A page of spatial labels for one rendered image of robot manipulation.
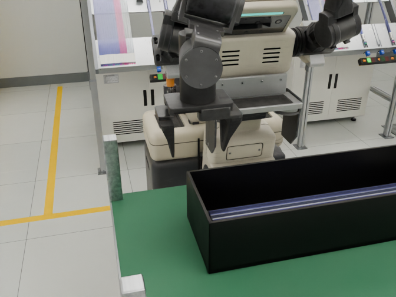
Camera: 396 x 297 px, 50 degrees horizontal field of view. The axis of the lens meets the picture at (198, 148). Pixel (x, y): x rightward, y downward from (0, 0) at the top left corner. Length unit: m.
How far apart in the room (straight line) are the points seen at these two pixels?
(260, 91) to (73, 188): 1.80
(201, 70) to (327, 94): 3.04
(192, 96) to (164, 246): 0.32
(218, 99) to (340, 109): 3.05
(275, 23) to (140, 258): 0.74
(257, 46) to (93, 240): 1.50
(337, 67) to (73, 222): 2.25
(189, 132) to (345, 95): 2.25
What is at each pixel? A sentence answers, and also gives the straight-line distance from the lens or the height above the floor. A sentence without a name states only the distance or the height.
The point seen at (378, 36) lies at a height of 0.79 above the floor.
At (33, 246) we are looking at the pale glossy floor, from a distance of 2.45.
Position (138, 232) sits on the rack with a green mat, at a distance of 0.88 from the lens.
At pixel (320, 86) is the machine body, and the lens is 3.52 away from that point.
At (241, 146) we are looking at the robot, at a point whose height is 0.86.
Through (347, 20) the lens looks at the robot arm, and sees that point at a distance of 1.26.
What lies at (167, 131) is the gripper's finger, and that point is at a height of 1.21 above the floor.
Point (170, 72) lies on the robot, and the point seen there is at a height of 1.12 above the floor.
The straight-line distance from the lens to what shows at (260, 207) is 0.87.
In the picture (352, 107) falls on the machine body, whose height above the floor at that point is 0.15.
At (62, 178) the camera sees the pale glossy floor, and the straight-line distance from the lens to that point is 2.97.
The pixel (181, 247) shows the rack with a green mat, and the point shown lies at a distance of 0.84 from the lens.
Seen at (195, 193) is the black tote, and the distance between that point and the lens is 0.79.
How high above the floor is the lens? 1.50
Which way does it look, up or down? 28 degrees down
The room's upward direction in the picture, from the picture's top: straight up
